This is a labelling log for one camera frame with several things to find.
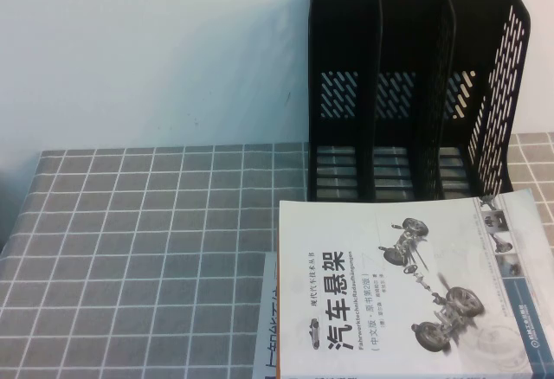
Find black plastic book stand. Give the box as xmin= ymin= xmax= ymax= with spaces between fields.
xmin=306 ymin=0 xmax=532 ymax=203

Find grey book large black characters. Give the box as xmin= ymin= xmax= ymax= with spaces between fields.
xmin=250 ymin=252 xmax=281 ymax=379

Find white car suspension book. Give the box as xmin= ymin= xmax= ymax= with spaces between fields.
xmin=276 ymin=188 xmax=554 ymax=379

